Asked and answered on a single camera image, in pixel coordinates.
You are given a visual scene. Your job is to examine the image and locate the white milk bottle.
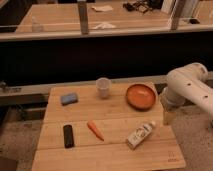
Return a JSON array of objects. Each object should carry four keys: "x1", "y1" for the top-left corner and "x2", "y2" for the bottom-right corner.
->
[{"x1": 126, "y1": 121, "x2": 156, "y2": 150}]

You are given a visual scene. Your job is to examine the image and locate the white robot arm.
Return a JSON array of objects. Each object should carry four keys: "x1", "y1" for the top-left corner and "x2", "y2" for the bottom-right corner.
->
[{"x1": 160, "y1": 62, "x2": 213, "y2": 125}]

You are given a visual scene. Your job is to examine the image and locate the orange ceramic bowl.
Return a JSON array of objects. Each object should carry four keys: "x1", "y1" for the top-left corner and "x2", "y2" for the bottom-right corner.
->
[{"x1": 126, "y1": 84, "x2": 156, "y2": 110}]

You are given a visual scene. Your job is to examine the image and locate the translucent plastic cup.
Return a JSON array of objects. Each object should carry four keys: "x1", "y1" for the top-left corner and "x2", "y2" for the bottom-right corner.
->
[{"x1": 96, "y1": 77, "x2": 111, "y2": 98}]

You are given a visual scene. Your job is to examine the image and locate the orange carrot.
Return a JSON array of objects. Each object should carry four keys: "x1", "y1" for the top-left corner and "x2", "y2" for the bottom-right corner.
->
[{"x1": 87, "y1": 121, "x2": 104, "y2": 141}]

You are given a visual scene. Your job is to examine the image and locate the black remote control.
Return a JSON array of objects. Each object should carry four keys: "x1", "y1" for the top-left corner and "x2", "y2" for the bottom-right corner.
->
[{"x1": 63, "y1": 125, "x2": 74, "y2": 148}]

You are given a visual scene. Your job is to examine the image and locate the blue sponge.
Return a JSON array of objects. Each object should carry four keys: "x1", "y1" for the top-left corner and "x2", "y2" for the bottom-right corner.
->
[{"x1": 60, "y1": 93, "x2": 78, "y2": 105}]

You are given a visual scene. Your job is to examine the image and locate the white crumpled cloth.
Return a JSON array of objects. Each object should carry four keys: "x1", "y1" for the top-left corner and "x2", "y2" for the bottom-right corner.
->
[{"x1": 92, "y1": 22, "x2": 116, "y2": 29}]

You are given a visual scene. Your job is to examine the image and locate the white paper sheet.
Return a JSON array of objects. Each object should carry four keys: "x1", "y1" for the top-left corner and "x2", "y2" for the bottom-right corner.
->
[{"x1": 91, "y1": 5, "x2": 113, "y2": 12}]

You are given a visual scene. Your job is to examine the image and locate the grey right metal post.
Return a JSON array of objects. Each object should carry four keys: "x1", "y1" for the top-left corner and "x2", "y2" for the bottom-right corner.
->
[{"x1": 170, "y1": 0, "x2": 186, "y2": 30}]

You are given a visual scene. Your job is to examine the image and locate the grey metal post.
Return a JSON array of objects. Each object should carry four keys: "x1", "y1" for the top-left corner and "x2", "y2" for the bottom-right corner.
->
[
  {"x1": 77, "y1": 0, "x2": 89, "y2": 34},
  {"x1": 170, "y1": 0, "x2": 186, "y2": 30}
]

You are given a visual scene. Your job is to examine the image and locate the black cable bundle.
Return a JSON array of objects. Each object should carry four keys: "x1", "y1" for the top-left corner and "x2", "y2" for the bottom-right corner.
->
[{"x1": 122, "y1": 0, "x2": 158, "y2": 14}]

